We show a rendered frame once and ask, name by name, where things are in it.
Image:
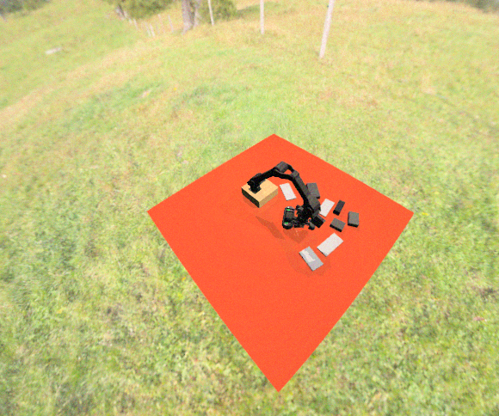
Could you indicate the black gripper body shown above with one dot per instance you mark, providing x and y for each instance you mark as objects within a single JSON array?
[{"x": 289, "y": 217}]

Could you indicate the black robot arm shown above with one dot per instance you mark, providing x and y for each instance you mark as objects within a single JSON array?
[{"x": 311, "y": 205}]

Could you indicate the dark grey switch panel with green rocker switches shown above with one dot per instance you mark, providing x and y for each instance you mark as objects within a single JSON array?
[{"x": 287, "y": 225}]

